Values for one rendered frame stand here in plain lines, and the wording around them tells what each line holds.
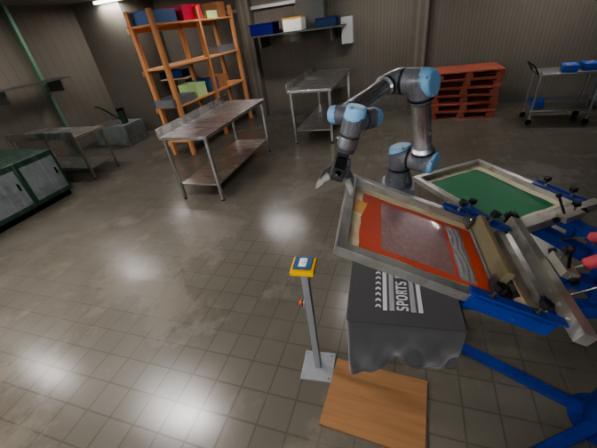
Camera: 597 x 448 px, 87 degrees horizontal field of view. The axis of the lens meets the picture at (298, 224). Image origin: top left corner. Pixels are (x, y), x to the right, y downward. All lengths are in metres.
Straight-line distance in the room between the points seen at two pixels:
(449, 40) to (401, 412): 7.18
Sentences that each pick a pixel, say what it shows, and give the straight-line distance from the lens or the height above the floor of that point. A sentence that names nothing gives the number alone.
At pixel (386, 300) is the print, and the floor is 0.95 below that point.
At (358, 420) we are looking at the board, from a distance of 2.24.
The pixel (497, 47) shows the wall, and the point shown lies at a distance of 8.28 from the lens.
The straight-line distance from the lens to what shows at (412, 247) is 1.32.
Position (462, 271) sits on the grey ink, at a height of 1.19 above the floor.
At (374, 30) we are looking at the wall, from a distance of 8.10.
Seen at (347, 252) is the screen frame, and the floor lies 1.39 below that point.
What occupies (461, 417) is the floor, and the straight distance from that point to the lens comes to 2.37.
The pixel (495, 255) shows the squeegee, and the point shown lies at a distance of 1.41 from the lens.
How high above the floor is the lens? 2.07
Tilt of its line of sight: 33 degrees down
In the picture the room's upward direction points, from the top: 8 degrees counter-clockwise
